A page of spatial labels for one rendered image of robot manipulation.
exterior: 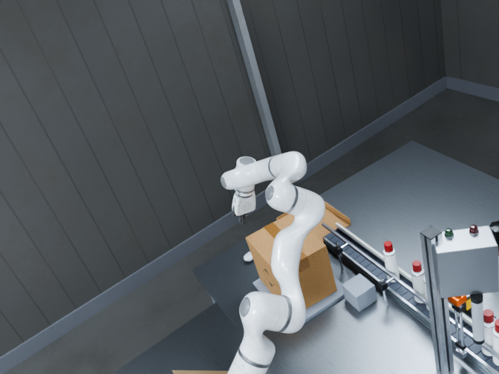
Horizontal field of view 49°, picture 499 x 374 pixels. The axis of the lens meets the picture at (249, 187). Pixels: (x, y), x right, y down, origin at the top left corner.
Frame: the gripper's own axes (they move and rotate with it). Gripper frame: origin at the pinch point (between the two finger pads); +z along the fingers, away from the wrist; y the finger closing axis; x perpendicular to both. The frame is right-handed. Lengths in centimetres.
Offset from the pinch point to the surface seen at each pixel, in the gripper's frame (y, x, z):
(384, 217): 72, -20, 12
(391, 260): 37, -56, -5
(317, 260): 13.0, -37.9, -0.7
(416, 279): 35, -71, -8
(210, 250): 51, 112, 133
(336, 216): 58, -2, 20
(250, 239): -1.3, -9.4, 4.1
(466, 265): 12, -97, -49
